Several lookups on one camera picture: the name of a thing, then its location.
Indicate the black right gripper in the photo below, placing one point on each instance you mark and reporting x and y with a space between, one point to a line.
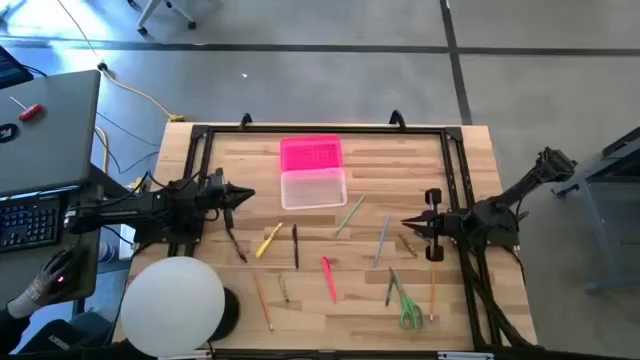
440 224

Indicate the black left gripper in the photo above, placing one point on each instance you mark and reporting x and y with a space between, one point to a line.
217 195

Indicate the brown crayon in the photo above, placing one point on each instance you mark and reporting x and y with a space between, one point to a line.
407 245

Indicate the lavender pencil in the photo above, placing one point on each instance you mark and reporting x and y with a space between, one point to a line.
381 241

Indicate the dark brown marker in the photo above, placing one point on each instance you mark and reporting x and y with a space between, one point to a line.
239 247

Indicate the yellow marker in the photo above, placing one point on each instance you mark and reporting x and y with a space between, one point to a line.
268 241

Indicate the orange pencil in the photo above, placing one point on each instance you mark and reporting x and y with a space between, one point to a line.
432 295
263 301

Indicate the green pencil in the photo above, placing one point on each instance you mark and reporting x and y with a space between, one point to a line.
350 215

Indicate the dark pen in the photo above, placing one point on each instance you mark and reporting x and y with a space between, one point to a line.
295 247

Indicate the dark grey marker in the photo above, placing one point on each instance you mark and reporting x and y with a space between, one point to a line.
389 295

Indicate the olive green crayon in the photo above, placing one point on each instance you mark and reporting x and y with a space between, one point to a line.
284 288

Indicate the pink marker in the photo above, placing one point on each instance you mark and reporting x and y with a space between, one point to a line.
328 275

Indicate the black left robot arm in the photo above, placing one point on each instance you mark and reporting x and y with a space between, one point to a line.
125 215

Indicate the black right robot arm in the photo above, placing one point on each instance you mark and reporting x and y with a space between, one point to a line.
520 192

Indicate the black table clamp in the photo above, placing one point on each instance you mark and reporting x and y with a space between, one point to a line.
245 120
397 119

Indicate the black round lamp base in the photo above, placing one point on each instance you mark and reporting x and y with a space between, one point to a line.
231 315

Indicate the white globe lamp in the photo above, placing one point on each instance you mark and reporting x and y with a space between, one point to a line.
172 305

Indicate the grey metal stand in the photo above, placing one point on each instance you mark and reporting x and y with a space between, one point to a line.
595 220

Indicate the grey laptop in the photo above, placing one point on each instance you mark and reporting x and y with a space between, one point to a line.
50 145

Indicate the office chair base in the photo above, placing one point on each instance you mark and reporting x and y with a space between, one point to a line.
150 12

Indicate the person's hand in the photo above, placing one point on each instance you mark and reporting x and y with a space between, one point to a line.
50 285

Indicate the black keyboard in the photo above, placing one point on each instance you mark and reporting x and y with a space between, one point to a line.
30 222

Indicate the person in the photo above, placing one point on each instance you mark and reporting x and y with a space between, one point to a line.
60 340

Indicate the dark grey side desk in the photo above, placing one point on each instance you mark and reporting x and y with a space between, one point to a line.
15 265

